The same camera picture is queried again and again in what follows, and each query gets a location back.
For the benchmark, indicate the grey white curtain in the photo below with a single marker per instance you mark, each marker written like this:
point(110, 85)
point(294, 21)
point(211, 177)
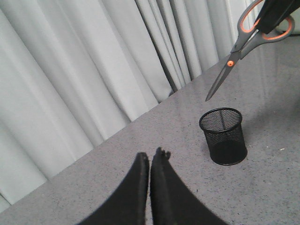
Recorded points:
point(75, 72)

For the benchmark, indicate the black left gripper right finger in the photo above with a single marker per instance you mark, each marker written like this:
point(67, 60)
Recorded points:
point(172, 203)

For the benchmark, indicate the black mesh pen bucket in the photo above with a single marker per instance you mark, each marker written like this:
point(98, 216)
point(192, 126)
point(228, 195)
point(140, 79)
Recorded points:
point(224, 135)

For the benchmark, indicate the grey orange handled scissors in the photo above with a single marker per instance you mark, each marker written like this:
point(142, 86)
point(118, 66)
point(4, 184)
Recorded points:
point(248, 39)

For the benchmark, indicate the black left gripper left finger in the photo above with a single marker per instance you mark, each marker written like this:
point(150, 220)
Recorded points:
point(127, 204)

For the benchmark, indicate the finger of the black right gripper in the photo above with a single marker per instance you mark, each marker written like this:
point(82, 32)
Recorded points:
point(273, 12)

